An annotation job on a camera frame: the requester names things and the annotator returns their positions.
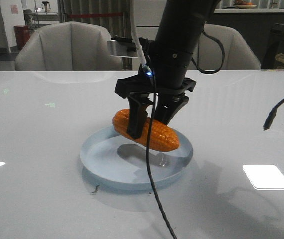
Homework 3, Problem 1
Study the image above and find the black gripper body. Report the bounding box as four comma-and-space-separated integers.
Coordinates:
115, 65, 196, 98

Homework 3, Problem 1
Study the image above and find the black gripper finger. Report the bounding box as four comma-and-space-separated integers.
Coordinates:
127, 94, 152, 139
154, 93, 189, 125

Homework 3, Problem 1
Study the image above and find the orange plastic corn cob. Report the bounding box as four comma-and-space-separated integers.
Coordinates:
112, 109, 180, 152

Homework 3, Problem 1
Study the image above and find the light blue round plate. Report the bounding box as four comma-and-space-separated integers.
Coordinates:
80, 126, 193, 191

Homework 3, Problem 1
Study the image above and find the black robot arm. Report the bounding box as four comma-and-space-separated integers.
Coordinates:
115, 0, 218, 139

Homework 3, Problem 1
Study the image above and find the white cabinet with drawers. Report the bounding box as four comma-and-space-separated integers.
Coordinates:
133, 0, 166, 40

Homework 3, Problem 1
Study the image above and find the left beige upholstered chair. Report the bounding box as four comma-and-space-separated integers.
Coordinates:
15, 21, 123, 71

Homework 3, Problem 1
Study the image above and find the beige upholstered chair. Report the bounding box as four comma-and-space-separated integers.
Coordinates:
15, 21, 123, 71
188, 24, 261, 71

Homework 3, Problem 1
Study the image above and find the right beige upholstered chair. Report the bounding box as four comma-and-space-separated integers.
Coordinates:
188, 24, 261, 71

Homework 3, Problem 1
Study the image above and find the dark grey counter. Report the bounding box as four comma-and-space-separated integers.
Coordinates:
208, 9, 284, 64

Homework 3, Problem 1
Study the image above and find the fruit bowl on counter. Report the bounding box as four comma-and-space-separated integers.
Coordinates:
233, 0, 256, 9

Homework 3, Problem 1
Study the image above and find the dark armchair with cushion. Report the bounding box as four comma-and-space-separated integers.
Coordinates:
261, 23, 284, 69

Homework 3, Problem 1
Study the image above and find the red bin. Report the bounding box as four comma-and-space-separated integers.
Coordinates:
14, 25, 30, 50

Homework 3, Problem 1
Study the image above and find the black cable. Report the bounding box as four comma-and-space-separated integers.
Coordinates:
142, 44, 179, 239

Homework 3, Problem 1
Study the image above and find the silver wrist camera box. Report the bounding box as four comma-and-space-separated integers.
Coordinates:
107, 36, 144, 58

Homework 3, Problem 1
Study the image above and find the white braided cable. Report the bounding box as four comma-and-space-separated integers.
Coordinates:
129, 0, 148, 67

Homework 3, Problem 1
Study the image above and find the black cable end at right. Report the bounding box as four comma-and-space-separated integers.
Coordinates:
263, 88, 284, 131

